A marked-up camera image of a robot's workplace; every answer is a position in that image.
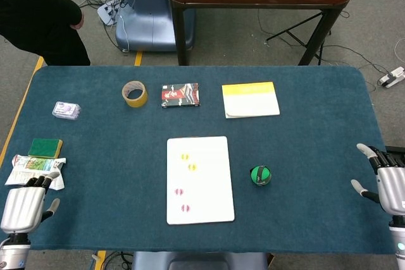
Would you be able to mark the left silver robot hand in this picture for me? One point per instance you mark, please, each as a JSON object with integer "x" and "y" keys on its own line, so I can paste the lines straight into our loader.
{"x": 22, "y": 208}

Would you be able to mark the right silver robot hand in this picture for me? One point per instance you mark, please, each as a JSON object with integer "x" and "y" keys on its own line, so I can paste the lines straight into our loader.
{"x": 392, "y": 187}

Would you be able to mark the pink disc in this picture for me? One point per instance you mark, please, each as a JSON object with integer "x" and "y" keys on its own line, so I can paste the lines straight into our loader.
{"x": 185, "y": 208}
{"x": 178, "y": 191}

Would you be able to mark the orange disc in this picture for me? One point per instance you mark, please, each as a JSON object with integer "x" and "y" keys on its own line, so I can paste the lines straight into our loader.
{"x": 184, "y": 156}
{"x": 192, "y": 167}

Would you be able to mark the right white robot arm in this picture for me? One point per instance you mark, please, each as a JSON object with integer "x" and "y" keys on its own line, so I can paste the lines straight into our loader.
{"x": 398, "y": 244}

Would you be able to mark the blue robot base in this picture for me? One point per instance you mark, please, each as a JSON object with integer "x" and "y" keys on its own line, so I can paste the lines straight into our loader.
{"x": 145, "y": 23}

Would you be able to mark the white green snack bag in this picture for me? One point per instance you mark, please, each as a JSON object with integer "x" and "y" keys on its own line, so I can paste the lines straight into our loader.
{"x": 31, "y": 167}

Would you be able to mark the green yellow sponge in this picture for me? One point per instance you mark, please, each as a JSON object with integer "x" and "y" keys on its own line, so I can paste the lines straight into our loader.
{"x": 44, "y": 147}

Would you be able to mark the blue felt table cloth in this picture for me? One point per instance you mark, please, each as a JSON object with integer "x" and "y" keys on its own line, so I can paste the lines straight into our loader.
{"x": 300, "y": 219}

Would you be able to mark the clear plastic packet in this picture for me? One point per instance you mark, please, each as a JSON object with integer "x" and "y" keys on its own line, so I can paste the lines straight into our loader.
{"x": 66, "y": 110}

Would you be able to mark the white power strip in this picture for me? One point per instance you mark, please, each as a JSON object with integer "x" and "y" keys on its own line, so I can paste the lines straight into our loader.
{"x": 392, "y": 78}
{"x": 109, "y": 10}

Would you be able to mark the yellow tape roll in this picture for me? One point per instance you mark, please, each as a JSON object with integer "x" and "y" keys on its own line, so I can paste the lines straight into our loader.
{"x": 136, "y": 100}

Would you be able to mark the yellow white notebook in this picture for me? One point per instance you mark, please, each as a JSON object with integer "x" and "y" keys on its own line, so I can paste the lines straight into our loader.
{"x": 250, "y": 102}

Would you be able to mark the white magnetic board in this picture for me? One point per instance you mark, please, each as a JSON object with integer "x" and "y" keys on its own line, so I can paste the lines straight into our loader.
{"x": 212, "y": 181}

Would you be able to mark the blue grey robot torso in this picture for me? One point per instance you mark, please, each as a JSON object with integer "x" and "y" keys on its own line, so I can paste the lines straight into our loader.
{"x": 199, "y": 262}

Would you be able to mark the person in black clothes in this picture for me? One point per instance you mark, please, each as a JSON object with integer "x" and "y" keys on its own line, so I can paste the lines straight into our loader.
{"x": 31, "y": 14}

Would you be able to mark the black red small box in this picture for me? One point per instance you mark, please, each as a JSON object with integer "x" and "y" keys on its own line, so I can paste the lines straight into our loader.
{"x": 180, "y": 94}

